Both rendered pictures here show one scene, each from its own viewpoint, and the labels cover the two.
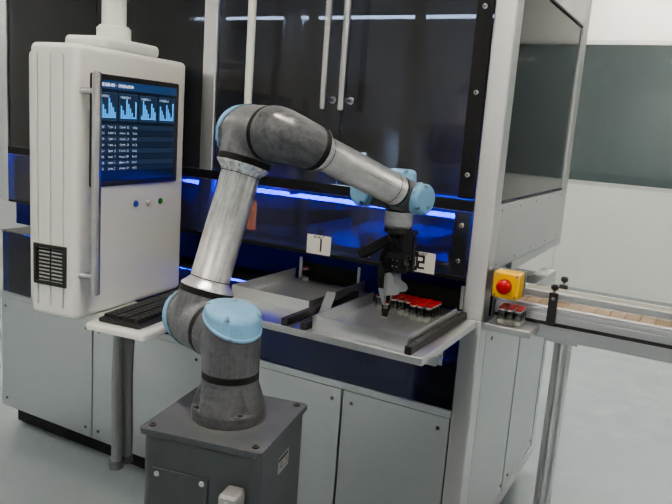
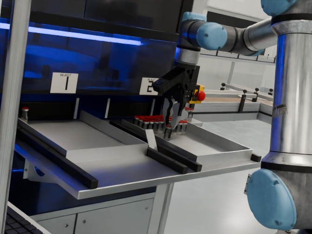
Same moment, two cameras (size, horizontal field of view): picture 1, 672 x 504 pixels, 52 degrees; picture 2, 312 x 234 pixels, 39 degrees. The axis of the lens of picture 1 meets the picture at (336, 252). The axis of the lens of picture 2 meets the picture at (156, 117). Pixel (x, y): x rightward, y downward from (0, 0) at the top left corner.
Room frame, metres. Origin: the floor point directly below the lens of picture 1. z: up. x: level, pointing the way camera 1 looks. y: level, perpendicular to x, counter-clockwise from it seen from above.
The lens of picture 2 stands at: (1.48, 1.17, 1.26)
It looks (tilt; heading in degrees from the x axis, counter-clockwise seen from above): 13 degrees down; 287
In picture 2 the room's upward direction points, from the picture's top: 11 degrees clockwise
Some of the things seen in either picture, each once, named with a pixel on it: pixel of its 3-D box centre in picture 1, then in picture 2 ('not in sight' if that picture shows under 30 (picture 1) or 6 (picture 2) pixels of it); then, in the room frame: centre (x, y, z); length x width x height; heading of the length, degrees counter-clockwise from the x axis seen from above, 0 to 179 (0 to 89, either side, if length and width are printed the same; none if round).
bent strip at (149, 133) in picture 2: (318, 307); (163, 146); (1.79, 0.04, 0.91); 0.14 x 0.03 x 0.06; 152
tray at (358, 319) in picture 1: (387, 318); (185, 139); (1.77, -0.15, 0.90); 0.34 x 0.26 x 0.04; 151
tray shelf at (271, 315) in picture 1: (338, 312); (133, 146); (1.89, -0.02, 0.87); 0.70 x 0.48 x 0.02; 62
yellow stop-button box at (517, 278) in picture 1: (509, 283); (191, 92); (1.86, -0.48, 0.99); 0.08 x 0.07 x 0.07; 152
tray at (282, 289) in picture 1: (300, 288); (74, 132); (2.03, 0.10, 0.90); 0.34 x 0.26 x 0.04; 152
